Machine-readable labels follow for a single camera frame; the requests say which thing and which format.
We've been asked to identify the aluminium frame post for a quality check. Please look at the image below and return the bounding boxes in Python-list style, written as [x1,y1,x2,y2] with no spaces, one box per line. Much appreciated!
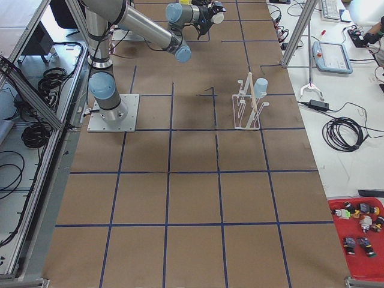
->
[281,0,317,68]

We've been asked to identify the green handled reacher grabber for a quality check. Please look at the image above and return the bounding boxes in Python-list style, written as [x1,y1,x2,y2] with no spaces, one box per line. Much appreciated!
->
[299,21,325,102]

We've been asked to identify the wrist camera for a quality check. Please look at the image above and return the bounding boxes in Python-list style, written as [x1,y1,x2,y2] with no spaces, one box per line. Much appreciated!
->
[208,1,226,14]

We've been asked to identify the light blue cup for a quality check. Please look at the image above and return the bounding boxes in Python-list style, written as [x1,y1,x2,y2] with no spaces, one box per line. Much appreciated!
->
[254,77,268,99]

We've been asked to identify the coiled black cable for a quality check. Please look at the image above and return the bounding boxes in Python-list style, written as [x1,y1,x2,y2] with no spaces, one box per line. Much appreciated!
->
[322,116,371,152]

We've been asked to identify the white keyboard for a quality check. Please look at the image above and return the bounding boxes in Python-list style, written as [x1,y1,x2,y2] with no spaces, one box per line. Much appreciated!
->
[319,0,340,22]

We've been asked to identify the blue teach pendant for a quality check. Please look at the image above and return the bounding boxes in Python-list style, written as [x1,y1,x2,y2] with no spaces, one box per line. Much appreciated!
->
[312,41,353,74]

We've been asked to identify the white wire cup rack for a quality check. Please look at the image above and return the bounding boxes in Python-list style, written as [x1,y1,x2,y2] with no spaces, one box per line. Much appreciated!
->
[232,72,269,130]

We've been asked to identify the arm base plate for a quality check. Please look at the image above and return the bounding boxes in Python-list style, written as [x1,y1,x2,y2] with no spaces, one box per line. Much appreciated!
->
[87,94,140,133]

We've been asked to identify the red parts tray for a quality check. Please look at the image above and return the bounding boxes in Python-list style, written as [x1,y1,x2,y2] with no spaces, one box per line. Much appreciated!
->
[328,197,383,282]

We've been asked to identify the black power adapter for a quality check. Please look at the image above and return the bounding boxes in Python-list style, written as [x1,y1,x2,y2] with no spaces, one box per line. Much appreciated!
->
[308,100,329,112]

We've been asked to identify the cream cup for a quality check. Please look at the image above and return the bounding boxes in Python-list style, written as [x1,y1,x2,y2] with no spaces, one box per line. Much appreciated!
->
[211,12,224,24]

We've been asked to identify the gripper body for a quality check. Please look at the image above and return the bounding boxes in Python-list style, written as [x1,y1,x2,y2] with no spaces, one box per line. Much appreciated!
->
[197,4,218,30]

